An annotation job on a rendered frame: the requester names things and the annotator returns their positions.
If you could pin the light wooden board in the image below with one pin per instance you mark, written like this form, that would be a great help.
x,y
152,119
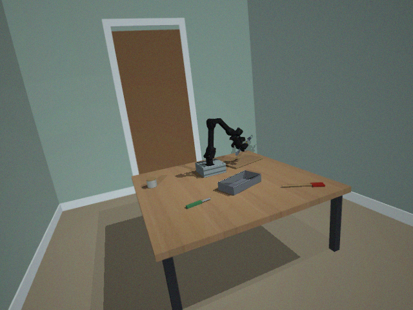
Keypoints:
x,y
241,161

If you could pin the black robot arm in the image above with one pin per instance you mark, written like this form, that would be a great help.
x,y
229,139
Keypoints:
x,y
210,150

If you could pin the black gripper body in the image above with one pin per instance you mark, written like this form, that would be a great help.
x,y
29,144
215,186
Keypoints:
x,y
239,144

